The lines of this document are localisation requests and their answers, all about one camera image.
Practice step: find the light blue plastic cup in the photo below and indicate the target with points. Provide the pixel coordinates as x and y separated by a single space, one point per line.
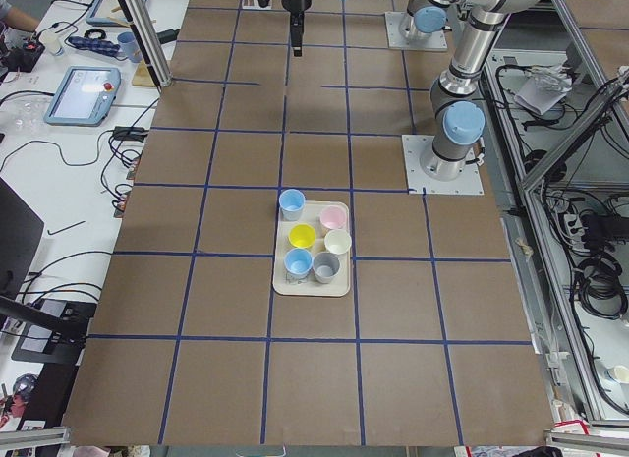
292 203

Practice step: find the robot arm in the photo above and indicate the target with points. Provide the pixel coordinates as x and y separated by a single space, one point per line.
422 19
460 123

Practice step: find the pink plastic cup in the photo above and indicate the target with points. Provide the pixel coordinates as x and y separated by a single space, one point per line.
333 217

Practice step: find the yellow plastic cup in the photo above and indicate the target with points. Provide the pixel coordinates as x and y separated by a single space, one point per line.
302 236

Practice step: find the pale green plastic cup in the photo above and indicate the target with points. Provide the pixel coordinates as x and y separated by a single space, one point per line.
338 241

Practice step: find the white paper cup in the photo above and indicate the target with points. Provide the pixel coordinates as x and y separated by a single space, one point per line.
51 42

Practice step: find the grey plastic cup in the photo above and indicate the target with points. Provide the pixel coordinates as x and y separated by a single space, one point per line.
326 266

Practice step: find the person hand at desk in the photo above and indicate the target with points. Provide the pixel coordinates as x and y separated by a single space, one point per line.
15 18

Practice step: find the wooden stand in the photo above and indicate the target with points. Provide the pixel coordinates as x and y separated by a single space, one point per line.
145 77

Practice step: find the blue mug on desk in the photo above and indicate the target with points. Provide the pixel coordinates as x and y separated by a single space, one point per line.
129 46

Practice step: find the far teach pendant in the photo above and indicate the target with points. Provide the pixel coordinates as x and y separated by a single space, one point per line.
105 13

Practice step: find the teach pendant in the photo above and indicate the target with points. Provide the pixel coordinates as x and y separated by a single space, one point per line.
84 96
105 13

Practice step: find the black power adapter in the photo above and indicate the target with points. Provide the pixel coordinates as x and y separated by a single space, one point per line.
129 134

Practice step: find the near teach pendant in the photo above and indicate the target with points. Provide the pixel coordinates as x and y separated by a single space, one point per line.
84 96

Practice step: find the cream plastic tray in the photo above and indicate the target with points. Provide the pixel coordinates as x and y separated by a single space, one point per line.
283 283

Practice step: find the black monitor stand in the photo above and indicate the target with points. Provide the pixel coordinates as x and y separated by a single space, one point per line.
54 330

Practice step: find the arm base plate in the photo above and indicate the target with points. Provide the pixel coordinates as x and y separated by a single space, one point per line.
435 43
426 174

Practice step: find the aluminium frame post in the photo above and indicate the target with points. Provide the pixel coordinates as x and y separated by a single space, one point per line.
137 16

